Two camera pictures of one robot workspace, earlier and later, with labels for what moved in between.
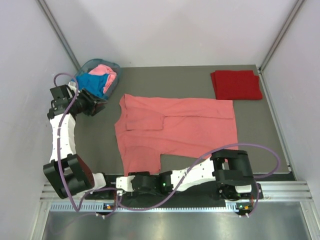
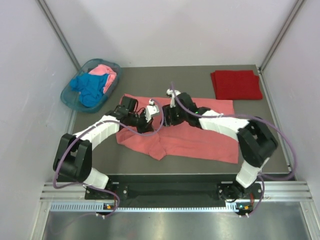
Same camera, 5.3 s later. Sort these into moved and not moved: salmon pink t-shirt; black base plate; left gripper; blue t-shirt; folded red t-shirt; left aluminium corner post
Moved: left gripper; salmon pink t-shirt
Not moved: left aluminium corner post; black base plate; folded red t-shirt; blue t-shirt
